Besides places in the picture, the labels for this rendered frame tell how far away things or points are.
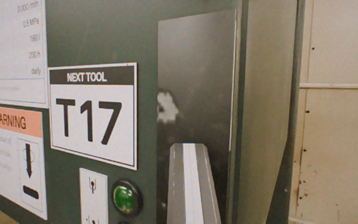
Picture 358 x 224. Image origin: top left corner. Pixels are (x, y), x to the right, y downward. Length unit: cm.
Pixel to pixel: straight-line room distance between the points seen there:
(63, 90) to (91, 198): 9
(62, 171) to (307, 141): 106
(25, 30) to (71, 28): 7
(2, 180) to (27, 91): 13
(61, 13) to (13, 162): 17
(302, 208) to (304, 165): 21
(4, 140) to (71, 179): 12
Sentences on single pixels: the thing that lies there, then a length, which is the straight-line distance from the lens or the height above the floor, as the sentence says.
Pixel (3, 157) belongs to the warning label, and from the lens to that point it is 31.
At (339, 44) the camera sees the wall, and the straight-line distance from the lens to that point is 116.
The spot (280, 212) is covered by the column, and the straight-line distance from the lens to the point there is 89.
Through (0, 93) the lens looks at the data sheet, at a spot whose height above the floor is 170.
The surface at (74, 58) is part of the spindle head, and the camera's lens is 19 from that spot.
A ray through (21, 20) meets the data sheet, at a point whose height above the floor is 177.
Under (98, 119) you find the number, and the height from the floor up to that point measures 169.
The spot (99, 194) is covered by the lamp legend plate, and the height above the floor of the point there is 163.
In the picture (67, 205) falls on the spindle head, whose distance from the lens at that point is 23.
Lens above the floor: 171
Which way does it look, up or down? 6 degrees down
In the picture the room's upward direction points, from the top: 1 degrees clockwise
